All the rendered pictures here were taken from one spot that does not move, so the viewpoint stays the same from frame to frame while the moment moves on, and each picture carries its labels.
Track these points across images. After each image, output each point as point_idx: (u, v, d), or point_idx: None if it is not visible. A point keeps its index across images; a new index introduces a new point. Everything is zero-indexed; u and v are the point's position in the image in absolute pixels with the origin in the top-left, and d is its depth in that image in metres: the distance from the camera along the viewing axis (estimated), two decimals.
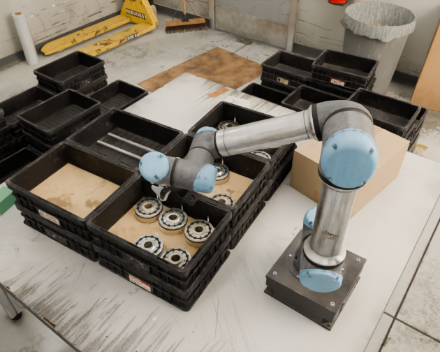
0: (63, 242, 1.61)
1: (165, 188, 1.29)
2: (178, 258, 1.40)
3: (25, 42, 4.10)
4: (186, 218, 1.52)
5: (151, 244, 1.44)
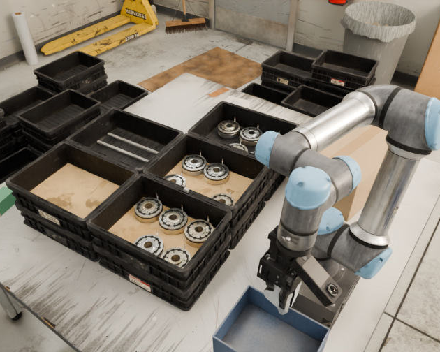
0: (63, 242, 1.61)
1: (286, 283, 0.86)
2: (178, 258, 1.40)
3: (25, 42, 4.10)
4: (186, 218, 1.52)
5: (151, 244, 1.44)
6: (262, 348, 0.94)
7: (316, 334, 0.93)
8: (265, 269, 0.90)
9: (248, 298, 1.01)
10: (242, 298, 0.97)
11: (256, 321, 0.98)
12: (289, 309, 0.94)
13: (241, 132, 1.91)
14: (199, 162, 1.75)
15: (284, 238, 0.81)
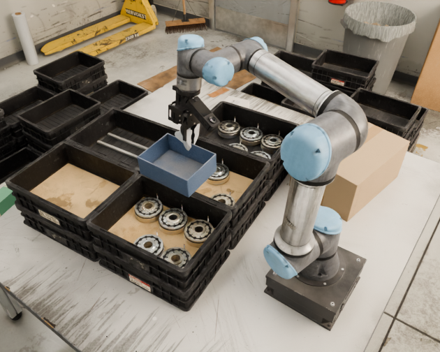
0: (63, 242, 1.61)
1: (184, 119, 1.31)
2: (178, 258, 1.40)
3: (25, 42, 4.10)
4: (186, 218, 1.52)
5: (151, 244, 1.44)
6: (173, 171, 1.38)
7: None
8: (172, 114, 1.35)
9: (168, 145, 1.46)
10: (162, 141, 1.42)
11: (172, 158, 1.43)
12: (192, 145, 1.38)
13: (241, 132, 1.91)
14: None
15: (179, 83, 1.26)
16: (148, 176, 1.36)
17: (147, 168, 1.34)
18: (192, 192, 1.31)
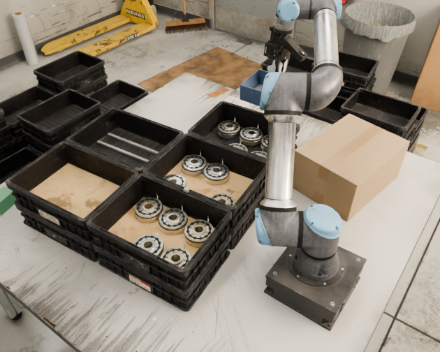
0: (63, 242, 1.61)
1: (279, 53, 1.67)
2: (178, 258, 1.40)
3: (25, 42, 4.10)
4: (186, 218, 1.52)
5: (151, 244, 1.44)
6: None
7: None
8: (267, 51, 1.70)
9: (258, 79, 1.81)
10: (255, 75, 1.78)
11: None
12: None
13: (241, 132, 1.91)
14: (199, 162, 1.75)
15: (277, 23, 1.62)
16: (247, 100, 1.72)
17: (247, 93, 1.70)
18: None
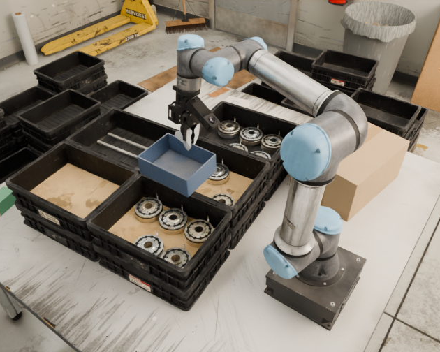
0: (63, 242, 1.61)
1: (184, 119, 1.31)
2: (178, 258, 1.40)
3: (25, 42, 4.10)
4: (186, 218, 1.52)
5: (151, 244, 1.44)
6: (173, 171, 1.38)
7: None
8: (172, 114, 1.35)
9: (168, 145, 1.46)
10: (163, 140, 1.42)
11: (172, 158, 1.43)
12: (192, 145, 1.38)
13: (241, 132, 1.91)
14: None
15: (179, 83, 1.26)
16: (148, 175, 1.37)
17: (147, 167, 1.34)
18: (191, 192, 1.31)
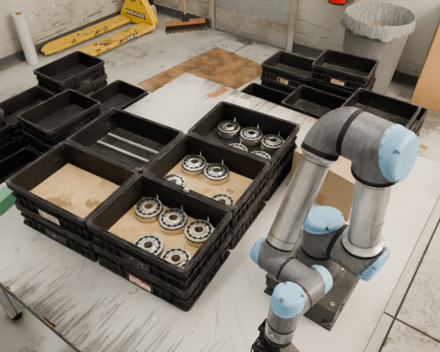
0: (63, 242, 1.61)
1: None
2: (178, 258, 1.40)
3: (25, 42, 4.10)
4: (186, 218, 1.52)
5: (151, 244, 1.44)
6: None
7: None
8: None
9: None
10: None
11: None
12: None
13: (241, 132, 1.91)
14: (199, 162, 1.75)
15: (270, 334, 1.05)
16: None
17: None
18: None
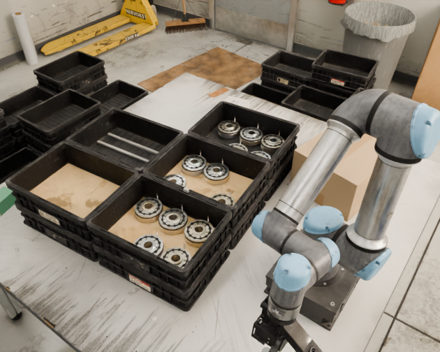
0: (63, 242, 1.61)
1: (275, 345, 1.03)
2: (178, 258, 1.40)
3: (25, 42, 4.10)
4: (186, 218, 1.52)
5: (151, 244, 1.44)
6: None
7: None
8: (258, 331, 1.06)
9: None
10: None
11: None
12: None
13: (241, 132, 1.91)
14: (199, 162, 1.75)
15: (273, 310, 0.98)
16: None
17: None
18: None
